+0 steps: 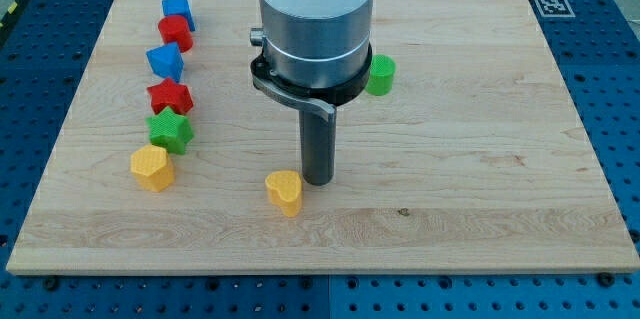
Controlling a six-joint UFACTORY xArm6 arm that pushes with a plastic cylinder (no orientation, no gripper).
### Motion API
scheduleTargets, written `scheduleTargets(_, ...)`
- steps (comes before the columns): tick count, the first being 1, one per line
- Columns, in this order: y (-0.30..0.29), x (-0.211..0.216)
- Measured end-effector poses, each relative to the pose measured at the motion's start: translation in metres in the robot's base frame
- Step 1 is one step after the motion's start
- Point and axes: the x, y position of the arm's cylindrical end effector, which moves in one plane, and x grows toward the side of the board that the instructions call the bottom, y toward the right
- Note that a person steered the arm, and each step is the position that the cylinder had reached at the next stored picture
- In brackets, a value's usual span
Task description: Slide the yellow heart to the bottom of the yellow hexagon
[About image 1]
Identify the blue cube block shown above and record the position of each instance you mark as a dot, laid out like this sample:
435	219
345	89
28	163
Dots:
179	7

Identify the yellow hexagon block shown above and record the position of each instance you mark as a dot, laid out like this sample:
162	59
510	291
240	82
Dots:
152	168

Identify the white fiducial marker tag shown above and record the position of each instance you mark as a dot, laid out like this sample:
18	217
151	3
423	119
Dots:
554	8

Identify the green cylinder block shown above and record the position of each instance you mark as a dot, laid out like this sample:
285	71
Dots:
381	75

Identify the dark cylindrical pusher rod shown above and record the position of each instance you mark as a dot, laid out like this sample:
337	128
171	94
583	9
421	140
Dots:
317	148

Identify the blue triangle block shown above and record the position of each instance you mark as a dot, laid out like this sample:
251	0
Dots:
166	61

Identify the green star block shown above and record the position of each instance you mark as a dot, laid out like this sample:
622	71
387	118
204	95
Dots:
170	130

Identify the red cylinder block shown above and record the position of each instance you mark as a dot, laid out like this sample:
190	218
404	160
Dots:
175	29

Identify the yellow heart block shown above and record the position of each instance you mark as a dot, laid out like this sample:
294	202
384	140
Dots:
285	190

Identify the red star block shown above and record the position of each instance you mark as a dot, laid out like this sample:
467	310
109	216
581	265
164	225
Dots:
169	93

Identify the wooden board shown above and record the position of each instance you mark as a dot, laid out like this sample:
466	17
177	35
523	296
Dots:
476	162

